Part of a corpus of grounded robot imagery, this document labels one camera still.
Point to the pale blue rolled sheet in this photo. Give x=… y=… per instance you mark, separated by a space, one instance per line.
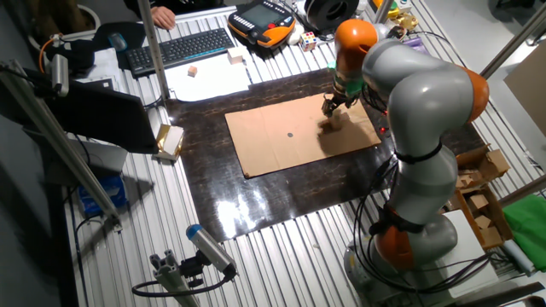
x=518 y=258

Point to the white rounded object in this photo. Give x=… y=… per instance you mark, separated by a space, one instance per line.
x=295 y=35

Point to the person's black sleeved forearm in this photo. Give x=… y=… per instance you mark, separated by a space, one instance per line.
x=179 y=5

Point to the open cardboard box with scraps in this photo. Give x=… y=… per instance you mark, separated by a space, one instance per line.
x=484 y=164
x=484 y=217

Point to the blue tissue pack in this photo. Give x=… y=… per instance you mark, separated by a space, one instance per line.
x=102 y=196

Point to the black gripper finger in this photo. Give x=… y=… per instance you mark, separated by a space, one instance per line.
x=327 y=108
x=338 y=109

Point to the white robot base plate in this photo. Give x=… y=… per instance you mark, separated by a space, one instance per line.
x=467 y=256

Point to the aluminium frame rail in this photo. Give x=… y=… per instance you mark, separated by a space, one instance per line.
x=522 y=191

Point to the brass metal part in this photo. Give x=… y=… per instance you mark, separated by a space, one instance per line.
x=404 y=20

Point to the slanted aluminium frame beam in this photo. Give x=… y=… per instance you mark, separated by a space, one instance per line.
x=55 y=145

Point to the white paper sheet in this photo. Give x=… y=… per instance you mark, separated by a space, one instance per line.
x=209 y=81

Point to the gold and white box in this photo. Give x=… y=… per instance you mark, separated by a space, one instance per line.
x=170 y=141

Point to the dark marbled glossy board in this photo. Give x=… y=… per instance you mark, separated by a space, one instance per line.
x=239 y=200

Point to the orange black teach pendant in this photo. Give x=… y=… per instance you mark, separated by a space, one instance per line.
x=260 y=19

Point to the grey camera with blue cap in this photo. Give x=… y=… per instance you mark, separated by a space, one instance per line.
x=211 y=249

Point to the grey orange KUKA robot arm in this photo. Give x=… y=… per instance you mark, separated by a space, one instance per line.
x=422 y=106

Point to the brown cardboard panel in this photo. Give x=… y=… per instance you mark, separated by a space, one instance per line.
x=529 y=89

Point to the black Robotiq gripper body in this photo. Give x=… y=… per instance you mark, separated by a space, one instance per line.
x=343 y=100

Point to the brown cardboard sheet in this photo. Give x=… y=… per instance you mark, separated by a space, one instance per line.
x=273 y=140

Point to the black filament spool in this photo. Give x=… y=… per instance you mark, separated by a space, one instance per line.
x=330 y=13

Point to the person's bare hand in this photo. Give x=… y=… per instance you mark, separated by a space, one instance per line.
x=163 y=18

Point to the aluminium frame post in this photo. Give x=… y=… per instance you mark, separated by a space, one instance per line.
x=512 y=42
x=153 y=47
x=383 y=9

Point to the small brown wooden cube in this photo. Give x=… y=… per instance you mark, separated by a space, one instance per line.
x=192 y=71

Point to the purple plastic bag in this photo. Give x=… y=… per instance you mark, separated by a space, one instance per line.
x=416 y=42

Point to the black mouse pad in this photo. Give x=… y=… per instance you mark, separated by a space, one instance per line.
x=128 y=32

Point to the green cloth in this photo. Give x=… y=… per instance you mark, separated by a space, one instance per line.
x=526 y=230

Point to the black laptop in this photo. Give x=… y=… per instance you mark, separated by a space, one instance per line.
x=106 y=117

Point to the dark blue computer mouse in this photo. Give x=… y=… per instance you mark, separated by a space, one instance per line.
x=117 y=42

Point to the Rubik's cube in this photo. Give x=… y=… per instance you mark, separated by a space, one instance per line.
x=308 y=41

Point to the pale wooden cube block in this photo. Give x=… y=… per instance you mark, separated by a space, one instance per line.
x=337 y=121

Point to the grey camera on beam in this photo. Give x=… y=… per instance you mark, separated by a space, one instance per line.
x=59 y=74

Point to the aluminium profile camera stand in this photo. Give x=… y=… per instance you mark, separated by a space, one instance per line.
x=172 y=277

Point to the black computer keyboard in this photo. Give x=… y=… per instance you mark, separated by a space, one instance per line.
x=179 y=49

